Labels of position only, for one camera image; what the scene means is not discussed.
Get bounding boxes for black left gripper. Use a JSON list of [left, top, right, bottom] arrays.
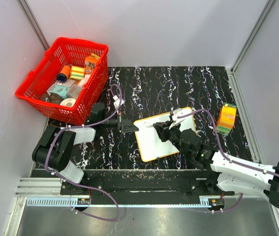
[[100, 110, 139, 133]]

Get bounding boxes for orange blue cylinder can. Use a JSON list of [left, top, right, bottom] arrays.
[[57, 65, 71, 83]]

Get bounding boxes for teal white box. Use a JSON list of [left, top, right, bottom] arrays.
[[47, 84, 70, 99]]

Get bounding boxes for brown cardboard box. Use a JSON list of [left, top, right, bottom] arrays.
[[67, 84, 83, 99]]

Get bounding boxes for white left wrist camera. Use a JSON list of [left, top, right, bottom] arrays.
[[113, 95, 124, 111]]

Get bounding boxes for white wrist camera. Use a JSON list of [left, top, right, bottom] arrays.
[[113, 95, 124, 111], [169, 108, 185, 130]]

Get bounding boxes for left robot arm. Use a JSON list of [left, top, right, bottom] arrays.
[[32, 102, 139, 195]]

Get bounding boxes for yellow green sponge stack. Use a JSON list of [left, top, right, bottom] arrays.
[[70, 66, 85, 81]]

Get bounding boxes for red plastic basket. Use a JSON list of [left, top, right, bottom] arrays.
[[15, 37, 109, 125]]

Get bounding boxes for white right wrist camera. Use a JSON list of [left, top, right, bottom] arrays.
[[169, 108, 185, 130]]

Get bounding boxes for white tape roll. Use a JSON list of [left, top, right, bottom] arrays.
[[60, 98, 76, 108]]

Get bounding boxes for pink white small box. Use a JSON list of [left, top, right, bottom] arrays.
[[76, 74, 91, 88]]

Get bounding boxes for orange snack packet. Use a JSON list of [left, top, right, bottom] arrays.
[[84, 53, 100, 74]]

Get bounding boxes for red capped white marker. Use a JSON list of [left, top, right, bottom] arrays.
[[143, 122, 154, 128]]

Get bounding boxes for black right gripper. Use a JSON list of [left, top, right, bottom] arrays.
[[154, 120, 190, 157]]

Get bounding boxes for orange sponge pack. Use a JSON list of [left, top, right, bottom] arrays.
[[216, 103, 237, 134]]

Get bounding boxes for yellow framed whiteboard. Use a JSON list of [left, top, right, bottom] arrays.
[[134, 107, 196, 162]]

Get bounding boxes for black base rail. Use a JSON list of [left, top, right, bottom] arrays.
[[31, 169, 243, 200]]

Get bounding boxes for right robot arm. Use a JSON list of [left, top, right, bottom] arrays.
[[153, 121, 279, 208]]

